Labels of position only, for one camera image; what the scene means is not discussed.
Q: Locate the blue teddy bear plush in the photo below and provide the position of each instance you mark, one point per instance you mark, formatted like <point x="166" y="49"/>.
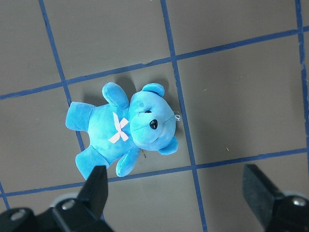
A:
<point x="120" y="129"/>

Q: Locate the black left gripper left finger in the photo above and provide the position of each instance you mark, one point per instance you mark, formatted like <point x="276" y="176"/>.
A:
<point x="79" y="214"/>

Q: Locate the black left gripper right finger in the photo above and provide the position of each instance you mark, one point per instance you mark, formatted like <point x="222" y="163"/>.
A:
<point x="277" y="211"/>

